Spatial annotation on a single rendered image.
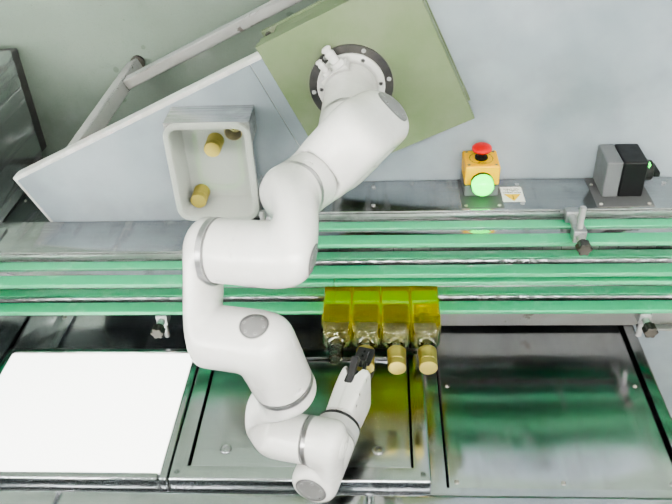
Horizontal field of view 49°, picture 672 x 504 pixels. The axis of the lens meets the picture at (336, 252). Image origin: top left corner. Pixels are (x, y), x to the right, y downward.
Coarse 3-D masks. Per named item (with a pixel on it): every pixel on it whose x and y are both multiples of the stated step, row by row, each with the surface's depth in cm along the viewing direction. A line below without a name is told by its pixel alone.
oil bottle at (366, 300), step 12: (360, 288) 150; (372, 288) 150; (360, 300) 147; (372, 300) 147; (360, 312) 144; (372, 312) 144; (360, 324) 141; (372, 324) 141; (360, 336) 141; (372, 336) 141
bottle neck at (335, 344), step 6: (330, 342) 140; (336, 342) 140; (342, 342) 141; (330, 348) 139; (336, 348) 138; (342, 348) 139; (330, 354) 137; (336, 354) 137; (342, 354) 139; (330, 360) 138; (336, 360) 139; (342, 360) 138
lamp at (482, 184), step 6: (480, 174) 149; (486, 174) 149; (474, 180) 149; (480, 180) 148; (486, 180) 147; (492, 180) 149; (474, 186) 148; (480, 186) 148; (486, 186) 148; (492, 186) 148; (474, 192) 149; (480, 192) 149; (486, 192) 149
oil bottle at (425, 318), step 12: (420, 288) 149; (432, 288) 149; (420, 300) 146; (432, 300) 146; (420, 312) 144; (432, 312) 143; (420, 324) 141; (432, 324) 141; (420, 336) 140; (432, 336) 140
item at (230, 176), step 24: (168, 144) 147; (192, 144) 155; (240, 144) 154; (192, 168) 158; (216, 168) 158; (240, 168) 158; (192, 192) 161; (216, 192) 161; (240, 192) 161; (192, 216) 157; (216, 216) 157; (240, 216) 156
